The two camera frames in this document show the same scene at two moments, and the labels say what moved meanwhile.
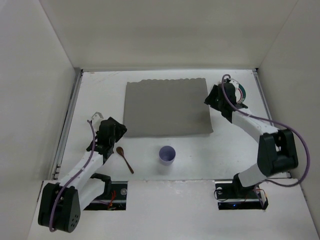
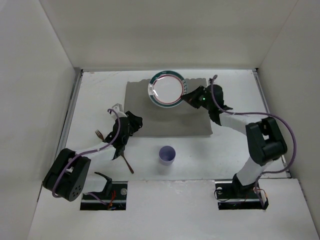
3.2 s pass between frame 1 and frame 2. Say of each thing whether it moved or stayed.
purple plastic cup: stayed
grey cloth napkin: stayed
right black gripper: moved
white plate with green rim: moved
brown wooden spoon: stayed
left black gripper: moved
